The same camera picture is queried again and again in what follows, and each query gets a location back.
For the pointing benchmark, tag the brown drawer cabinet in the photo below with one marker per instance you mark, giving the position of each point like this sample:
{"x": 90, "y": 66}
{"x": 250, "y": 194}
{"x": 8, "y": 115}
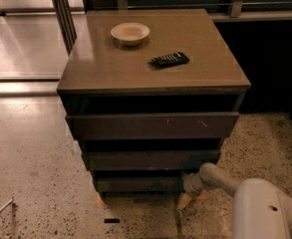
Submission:
{"x": 104, "y": 77}

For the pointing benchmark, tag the white ceramic bowl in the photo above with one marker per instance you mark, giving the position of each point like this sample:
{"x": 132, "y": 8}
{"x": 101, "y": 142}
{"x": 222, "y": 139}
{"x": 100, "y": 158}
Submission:
{"x": 130, "y": 34}

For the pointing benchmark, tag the brown drawer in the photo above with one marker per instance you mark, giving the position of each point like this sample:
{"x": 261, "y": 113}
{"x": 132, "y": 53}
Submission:
{"x": 149, "y": 160}
{"x": 153, "y": 126}
{"x": 138, "y": 184}

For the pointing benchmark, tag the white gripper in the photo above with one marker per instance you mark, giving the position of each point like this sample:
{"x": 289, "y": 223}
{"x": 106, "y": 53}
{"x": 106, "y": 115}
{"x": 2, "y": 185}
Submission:
{"x": 188, "y": 184}

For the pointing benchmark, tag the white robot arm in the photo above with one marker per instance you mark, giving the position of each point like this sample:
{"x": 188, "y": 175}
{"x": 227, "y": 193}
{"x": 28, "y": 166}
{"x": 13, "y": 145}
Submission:
{"x": 260, "y": 209}

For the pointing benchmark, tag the metal frame post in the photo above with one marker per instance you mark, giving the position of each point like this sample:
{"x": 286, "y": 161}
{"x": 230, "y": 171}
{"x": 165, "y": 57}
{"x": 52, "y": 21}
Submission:
{"x": 66, "y": 23}

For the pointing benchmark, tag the black remote control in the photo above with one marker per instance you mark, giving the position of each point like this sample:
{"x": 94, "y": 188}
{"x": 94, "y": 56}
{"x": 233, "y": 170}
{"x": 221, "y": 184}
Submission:
{"x": 170, "y": 60}

